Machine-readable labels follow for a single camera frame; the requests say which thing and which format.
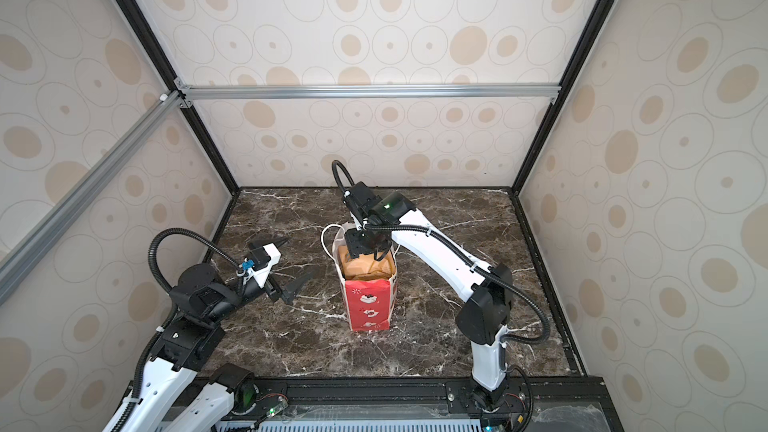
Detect brown snack packet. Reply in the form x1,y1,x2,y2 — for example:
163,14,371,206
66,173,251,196
337,245,397,281

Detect red white paper gift bag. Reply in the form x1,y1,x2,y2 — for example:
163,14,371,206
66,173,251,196
320,223,398,332

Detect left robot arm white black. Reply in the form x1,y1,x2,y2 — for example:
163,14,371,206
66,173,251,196
105,228,312,431

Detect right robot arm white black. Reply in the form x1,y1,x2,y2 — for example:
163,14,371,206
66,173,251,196
342,183,513,412

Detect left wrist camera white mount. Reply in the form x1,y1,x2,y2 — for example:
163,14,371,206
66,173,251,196
240,246,281,286

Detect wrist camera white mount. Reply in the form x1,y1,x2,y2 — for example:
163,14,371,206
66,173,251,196
342,181,382,224
240,246,281,286

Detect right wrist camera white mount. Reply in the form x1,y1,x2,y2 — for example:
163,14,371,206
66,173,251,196
342,181,382,224

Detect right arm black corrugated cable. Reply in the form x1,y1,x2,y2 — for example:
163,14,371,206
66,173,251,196
331,159,552,346

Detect horizontal aluminium frame bar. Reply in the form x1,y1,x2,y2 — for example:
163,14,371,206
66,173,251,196
181,83,561,100

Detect left slanted aluminium frame bar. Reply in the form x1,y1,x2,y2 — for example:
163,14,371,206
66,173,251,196
1,91,182,302

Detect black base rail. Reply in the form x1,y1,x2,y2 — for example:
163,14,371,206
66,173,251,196
211,374,623,431

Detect left black corner post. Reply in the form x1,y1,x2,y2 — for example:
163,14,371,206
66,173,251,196
114,0,240,196

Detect black corner post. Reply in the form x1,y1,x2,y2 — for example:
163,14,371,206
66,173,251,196
511,0,616,197
114,0,240,196

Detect right black corner post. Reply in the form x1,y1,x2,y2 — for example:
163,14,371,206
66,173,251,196
511,0,616,197

